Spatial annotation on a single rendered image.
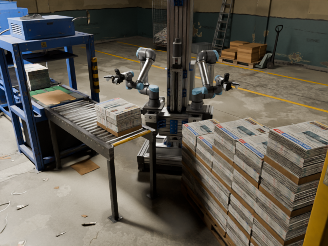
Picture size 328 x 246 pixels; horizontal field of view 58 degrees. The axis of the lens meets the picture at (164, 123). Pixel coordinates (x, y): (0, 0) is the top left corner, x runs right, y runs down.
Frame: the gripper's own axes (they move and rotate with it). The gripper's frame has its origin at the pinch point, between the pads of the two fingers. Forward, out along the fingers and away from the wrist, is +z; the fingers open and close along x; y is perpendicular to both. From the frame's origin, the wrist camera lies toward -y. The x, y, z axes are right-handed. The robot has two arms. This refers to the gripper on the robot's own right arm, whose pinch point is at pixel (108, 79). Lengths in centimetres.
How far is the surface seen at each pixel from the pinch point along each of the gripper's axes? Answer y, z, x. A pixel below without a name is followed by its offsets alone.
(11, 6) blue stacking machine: -11, -81, 320
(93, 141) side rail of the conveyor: 43, 42, -25
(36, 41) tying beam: -18, 18, 91
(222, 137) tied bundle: 6, 4, -132
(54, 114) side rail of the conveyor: 52, 28, 53
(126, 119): 22, 16, -42
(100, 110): 22.0, 21.6, -13.2
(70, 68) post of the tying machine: 39, -54, 132
